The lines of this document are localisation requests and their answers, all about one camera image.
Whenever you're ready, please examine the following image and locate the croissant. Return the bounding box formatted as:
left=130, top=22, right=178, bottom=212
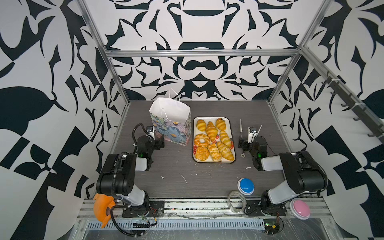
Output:
left=217, top=142, right=235, bottom=161
left=220, top=130, right=232, bottom=148
left=196, top=119, right=207, bottom=132
left=216, top=118, right=227, bottom=131
left=208, top=144, right=222, bottom=162
left=206, top=121, right=218, bottom=142

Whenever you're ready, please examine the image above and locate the floral white paper bag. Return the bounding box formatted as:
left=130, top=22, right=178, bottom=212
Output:
left=149, top=95, right=192, bottom=146

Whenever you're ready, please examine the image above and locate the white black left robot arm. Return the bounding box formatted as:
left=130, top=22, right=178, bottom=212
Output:
left=94, top=123, right=165, bottom=211

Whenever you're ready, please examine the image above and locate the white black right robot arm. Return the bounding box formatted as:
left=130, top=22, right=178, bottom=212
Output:
left=239, top=128, right=328, bottom=209

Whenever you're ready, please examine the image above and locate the bottom left round bread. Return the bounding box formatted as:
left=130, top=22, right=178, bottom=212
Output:
left=195, top=147, right=210, bottom=162

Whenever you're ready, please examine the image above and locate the white strawberry tray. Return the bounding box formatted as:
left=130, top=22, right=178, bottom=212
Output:
left=193, top=117, right=236, bottom=164

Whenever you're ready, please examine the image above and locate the blue push button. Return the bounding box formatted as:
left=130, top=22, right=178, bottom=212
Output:
left=237, top=178, right=255, bottom=196

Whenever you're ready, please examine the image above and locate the clear tape roll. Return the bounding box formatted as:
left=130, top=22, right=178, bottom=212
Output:
left=227, top=191, right=247, bottom=214

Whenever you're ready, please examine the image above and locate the pink push button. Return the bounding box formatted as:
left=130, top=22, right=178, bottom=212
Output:
left=290, top=200, right=311, bottom=220

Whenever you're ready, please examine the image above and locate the small circuit board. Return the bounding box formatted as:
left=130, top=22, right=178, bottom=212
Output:
left=264, top=218, right=285, bottom=236

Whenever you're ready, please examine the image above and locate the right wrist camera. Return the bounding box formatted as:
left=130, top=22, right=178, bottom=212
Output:
left=248, top=127, right=258, bottom=144

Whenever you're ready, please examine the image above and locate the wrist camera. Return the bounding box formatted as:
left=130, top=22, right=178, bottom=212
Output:
left=248, top=127, right=258, bottom=144
left=146, top=126, right=155, bottom=140

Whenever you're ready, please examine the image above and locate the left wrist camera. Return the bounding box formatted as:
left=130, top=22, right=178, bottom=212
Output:
left=146, top=126, right=155, bottom=140

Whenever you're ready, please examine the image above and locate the ring donut bread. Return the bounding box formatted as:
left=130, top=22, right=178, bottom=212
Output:
left=194, top=134, right=211, bottom=148

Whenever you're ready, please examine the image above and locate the black corrugated cable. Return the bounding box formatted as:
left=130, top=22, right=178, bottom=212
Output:
left=109, top=122, right=158, bottom=238

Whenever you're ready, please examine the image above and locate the wall hook rail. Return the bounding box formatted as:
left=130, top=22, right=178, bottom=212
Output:
left=322, top=71, right=384, bottom=145

